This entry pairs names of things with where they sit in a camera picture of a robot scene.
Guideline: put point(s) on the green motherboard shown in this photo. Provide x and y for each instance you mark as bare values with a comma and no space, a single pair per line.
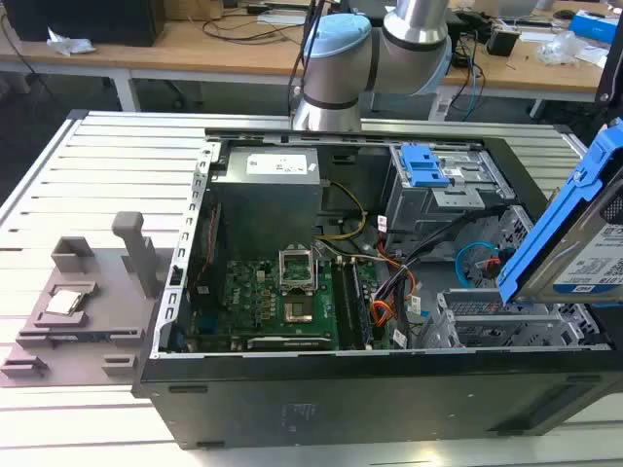
253,297

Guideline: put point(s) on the hard disk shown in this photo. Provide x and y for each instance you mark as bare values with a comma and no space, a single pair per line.
550,233

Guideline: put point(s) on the silver CPU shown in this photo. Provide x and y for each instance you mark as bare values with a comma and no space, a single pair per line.
65,301

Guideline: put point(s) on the blue drive latch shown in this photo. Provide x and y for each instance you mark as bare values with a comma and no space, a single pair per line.
423,165

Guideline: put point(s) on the black PC case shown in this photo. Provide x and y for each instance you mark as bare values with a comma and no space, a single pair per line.
340,404

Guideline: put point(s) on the metal disk bay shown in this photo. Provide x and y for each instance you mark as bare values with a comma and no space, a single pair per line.
487,321

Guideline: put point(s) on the blue cardboard box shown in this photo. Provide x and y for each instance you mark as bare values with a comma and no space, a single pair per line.
596,26

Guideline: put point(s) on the large black box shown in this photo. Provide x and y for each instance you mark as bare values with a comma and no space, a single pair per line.
83,19

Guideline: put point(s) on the black RAM slot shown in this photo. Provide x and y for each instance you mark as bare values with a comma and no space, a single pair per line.
343,306

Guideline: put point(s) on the grey parts rack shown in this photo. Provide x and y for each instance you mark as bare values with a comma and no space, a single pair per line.
112,292

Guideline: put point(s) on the clear plastic bag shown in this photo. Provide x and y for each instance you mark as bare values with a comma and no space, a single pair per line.
560,48

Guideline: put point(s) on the grey power supply unit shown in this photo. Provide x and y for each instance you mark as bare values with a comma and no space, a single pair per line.
267,194

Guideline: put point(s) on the metal drive cage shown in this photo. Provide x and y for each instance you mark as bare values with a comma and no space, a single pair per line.
438,204

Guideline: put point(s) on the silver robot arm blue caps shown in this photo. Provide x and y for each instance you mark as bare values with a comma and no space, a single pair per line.
340,63

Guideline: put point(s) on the case fan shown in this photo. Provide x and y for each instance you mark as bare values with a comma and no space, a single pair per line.
214,248

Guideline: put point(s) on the black graphics card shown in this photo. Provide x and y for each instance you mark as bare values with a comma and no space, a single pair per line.
287,342

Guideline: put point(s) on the CPU socket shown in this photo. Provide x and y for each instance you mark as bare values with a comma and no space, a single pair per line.
298,312

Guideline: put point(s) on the small black device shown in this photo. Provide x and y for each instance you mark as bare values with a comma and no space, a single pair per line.
502,41

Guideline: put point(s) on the RAM stick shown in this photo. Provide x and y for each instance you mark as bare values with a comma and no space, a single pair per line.
362,311

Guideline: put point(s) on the crumpled white paper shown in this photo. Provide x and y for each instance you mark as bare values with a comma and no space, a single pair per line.
68,44

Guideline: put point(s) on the wooden desk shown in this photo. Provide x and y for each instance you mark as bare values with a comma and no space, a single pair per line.
194,56

